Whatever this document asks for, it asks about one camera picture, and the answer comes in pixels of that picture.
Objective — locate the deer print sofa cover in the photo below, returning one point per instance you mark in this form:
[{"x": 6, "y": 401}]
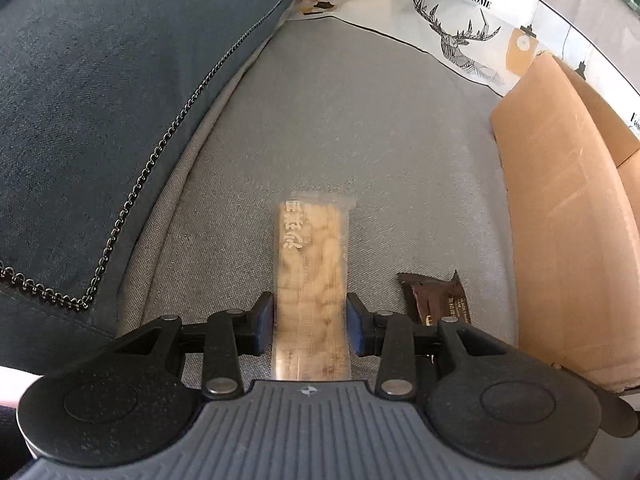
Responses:
[{"x": 390, "y": 0}]

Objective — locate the dark brown snack packet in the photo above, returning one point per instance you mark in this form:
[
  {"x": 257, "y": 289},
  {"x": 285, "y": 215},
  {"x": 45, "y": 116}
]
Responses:
[{"x": 432, "y": 295}]

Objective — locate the long clear pastry packet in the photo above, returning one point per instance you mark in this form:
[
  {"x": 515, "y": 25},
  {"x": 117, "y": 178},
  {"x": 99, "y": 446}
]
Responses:
[{"x": 312, "y": 260}]

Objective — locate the brown cardboard box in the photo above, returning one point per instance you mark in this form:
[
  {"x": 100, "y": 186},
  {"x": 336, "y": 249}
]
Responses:
[{"x": 560, "y": 210}]

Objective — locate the grey sofa seat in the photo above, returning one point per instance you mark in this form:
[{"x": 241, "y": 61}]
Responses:
[{"x": 350, "y": 125}]

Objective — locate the dark blue sofa cushion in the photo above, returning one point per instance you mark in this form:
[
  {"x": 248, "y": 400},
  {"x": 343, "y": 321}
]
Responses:
[{"x": 100, "y": 110}]

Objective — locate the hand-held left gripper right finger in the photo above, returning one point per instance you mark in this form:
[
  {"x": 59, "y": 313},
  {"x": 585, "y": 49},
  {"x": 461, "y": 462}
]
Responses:
[{"x": 355, "y": 322}]

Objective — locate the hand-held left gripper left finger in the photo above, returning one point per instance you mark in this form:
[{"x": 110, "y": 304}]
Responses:
[{"x": 265, "y": 322}]

